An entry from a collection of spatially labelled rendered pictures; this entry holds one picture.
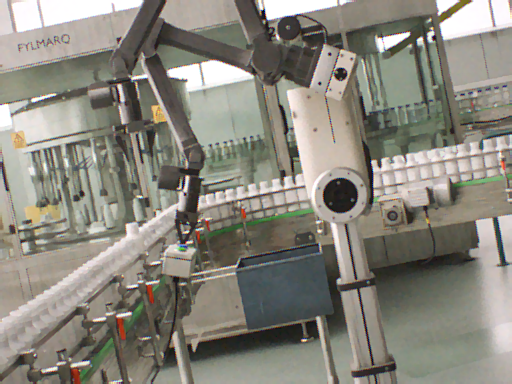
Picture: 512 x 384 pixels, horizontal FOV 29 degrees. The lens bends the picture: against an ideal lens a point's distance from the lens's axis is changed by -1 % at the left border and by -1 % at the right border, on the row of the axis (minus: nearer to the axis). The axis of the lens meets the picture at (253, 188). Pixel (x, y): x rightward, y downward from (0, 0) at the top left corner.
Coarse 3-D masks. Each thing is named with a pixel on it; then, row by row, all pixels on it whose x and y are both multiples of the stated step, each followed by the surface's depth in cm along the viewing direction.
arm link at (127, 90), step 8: (128, 80) 266; (112, 88) 265; (120, 88) 264; (128, 88) 264; (136, 88) 265; (112, 96) 265; (120, 96) 264; (128, 96) 264; (136, 96) 265; (128, 104) 265
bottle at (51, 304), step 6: (42, 294) 205; (48, 294) 205; (48, 300) 202; (48, 306) 202; (54, 306) 203; (54, 312) 202; (60, 312) 204; (60, 318) 202; (60, 330) 202; (66, 330) 204; (60, 336) 202; (66, 336) 203; (66, 342) 203; (66, 348) 203; (72, 360) 204
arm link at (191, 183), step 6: (180, 174) 296; (186, 174) 296; (192, 174) 297; (198, 174) 298; (186, 180) 296; (192, 180) 295; (198, 180) 296; (186, 186) 296; (192, 186) 295; (198, 186) 296; (186, 192) 297; (192, 192) 296; (198, 192) 297
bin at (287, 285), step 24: (240, 264) 378; (264, 264) 353; (288, 264) 353; (312, 264) 353; (240, 288) 354; (264, 288) 354; (288, 288) 354; (312, 288) 353; (264, 312) 355; (288, 312) 354; (312, 312) 354
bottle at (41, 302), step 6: (30, 300) 199; (36, 300) 199; (42, 300) 197; (42, 306) 197; (42, 312) 196; (48, 312) 198; (42, 318) 196; (48, 318) 197; (54, 318) 198; (48, 324) 196; (54, 324) 197; (54, 336) 196; (54, 342) 196; (60, 342) 198; (54, 348) 196; (60, 348) 198
